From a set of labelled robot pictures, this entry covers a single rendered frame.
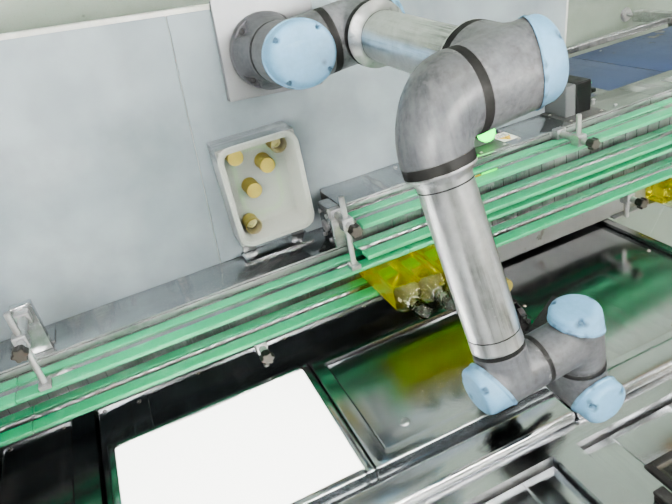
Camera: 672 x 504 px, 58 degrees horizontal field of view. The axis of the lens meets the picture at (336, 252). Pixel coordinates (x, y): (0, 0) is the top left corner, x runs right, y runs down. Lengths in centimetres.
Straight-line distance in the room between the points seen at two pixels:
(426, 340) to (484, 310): 53
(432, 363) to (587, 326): 45
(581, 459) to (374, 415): 36
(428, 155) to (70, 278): 88
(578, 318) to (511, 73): 35
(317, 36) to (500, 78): 42
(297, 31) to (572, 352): 67
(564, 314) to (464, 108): 34
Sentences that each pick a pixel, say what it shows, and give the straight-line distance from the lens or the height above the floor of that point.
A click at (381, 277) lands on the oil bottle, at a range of 126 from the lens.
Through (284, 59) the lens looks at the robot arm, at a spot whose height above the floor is 99.
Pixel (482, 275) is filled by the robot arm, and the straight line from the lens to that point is 79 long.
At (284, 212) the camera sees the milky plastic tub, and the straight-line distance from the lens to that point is 138.
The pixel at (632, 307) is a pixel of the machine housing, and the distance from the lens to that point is 148.
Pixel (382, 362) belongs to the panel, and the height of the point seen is 107.
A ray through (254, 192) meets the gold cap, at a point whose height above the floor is 81.
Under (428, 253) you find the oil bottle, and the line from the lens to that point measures 132.
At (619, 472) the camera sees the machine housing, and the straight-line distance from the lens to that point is 114.
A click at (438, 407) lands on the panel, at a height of 125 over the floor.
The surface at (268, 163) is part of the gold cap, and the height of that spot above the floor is 81.
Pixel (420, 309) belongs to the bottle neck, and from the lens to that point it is 117.
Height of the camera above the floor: 200
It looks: 57 degrees down
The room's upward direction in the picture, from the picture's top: 134 degrees clockwise
